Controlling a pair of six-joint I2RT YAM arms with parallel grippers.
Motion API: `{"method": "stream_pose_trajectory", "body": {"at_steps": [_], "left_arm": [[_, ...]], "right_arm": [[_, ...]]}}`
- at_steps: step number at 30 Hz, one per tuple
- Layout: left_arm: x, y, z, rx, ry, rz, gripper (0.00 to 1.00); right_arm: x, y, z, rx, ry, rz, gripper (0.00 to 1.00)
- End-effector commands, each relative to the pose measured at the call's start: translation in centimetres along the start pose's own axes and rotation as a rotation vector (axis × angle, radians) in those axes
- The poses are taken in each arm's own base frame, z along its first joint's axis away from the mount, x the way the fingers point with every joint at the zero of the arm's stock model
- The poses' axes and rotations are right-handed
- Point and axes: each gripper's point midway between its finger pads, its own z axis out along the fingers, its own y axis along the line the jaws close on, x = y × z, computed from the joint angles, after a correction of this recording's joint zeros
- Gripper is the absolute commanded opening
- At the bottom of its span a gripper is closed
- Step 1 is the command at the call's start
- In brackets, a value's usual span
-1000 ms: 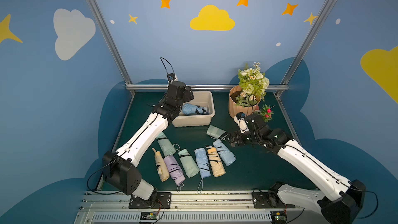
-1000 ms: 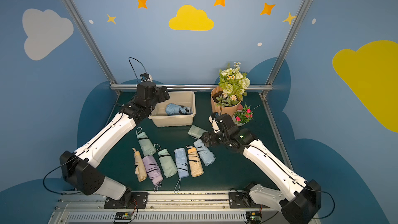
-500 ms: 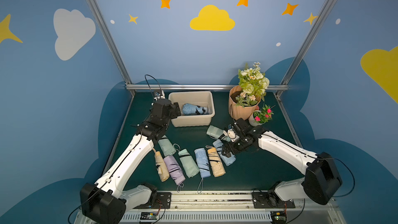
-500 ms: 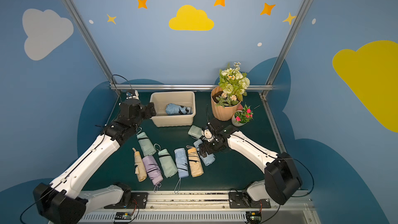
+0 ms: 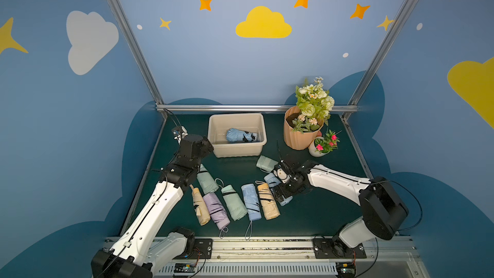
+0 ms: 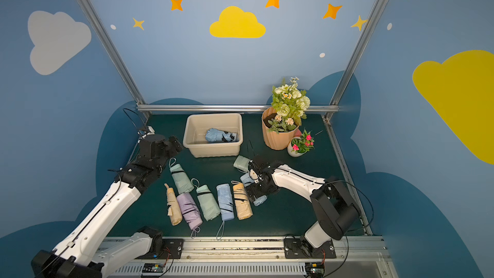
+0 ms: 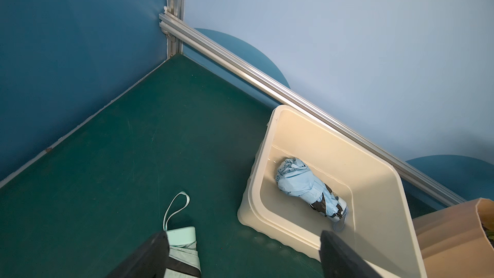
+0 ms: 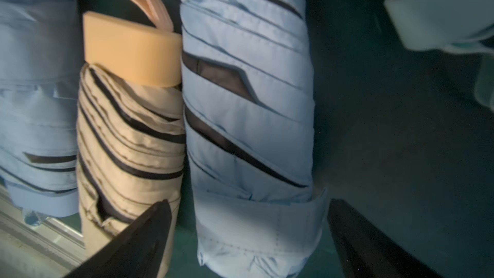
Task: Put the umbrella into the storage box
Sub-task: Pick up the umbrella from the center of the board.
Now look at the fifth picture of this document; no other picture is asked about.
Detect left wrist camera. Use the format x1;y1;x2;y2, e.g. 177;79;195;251
172;126;188;143

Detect aluminium frame left post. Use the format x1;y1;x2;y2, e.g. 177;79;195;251
107;0;168;120

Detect beige umbrella left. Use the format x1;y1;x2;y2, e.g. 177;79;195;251
190;185;211;226

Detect mint green umbrella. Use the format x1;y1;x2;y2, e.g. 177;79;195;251
215;178;248;221
256;155;279;173
197;164;219;194

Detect aluminium frame back bar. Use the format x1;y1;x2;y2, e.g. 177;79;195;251
156;103;359;113

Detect aluminium mounting rail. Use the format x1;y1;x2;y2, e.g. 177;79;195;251
103;236;429;277

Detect lilac purple umbrella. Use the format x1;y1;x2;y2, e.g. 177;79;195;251
203;193;230;238

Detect terracotta pot with white flowers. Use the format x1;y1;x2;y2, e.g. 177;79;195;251
284;77;335;151

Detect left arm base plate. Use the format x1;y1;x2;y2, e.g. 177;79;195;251
175;238;213;260

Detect small white pot pink flowers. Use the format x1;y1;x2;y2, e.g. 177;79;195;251
308;129;340;157

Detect light blue umbrella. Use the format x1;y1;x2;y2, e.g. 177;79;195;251
226;128;259;144
264;173;293;206
241;184;262;240

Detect beige plastic storage box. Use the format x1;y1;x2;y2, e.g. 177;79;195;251
208;113;267;158

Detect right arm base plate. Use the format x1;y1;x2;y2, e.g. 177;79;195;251
313;238;367;259

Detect beige yellow umbrella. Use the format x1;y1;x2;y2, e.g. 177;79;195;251
255;181;280;220

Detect aluminium frame right post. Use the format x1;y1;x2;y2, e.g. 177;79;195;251
342;0;419;122

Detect right circuit board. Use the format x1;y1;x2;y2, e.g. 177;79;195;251
336;263;356;278

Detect aluminium frame post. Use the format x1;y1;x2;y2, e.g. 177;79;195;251
107;0;168;120
342;0;419;122

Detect left circuit board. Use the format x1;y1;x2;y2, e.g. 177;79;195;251
173;263;197;275

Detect circuit board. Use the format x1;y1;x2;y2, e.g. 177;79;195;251
336;263;356;278
173;263;197;275

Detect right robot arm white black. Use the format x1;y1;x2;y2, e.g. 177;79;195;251
271;160;409;259

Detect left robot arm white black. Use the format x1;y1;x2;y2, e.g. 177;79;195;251
91;135;214;277

